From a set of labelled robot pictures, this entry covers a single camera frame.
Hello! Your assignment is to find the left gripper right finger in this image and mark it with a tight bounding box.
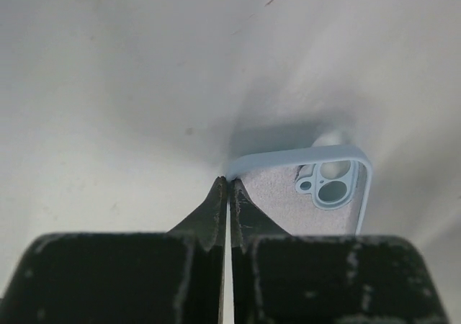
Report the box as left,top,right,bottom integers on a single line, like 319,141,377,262
229,180,449,323

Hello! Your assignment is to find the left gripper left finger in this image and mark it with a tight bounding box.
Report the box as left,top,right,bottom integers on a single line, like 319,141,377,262
1,177,227,323

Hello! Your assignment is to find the translucent blue phone case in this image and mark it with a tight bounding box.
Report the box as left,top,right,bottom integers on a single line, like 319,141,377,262
226,145,372,235

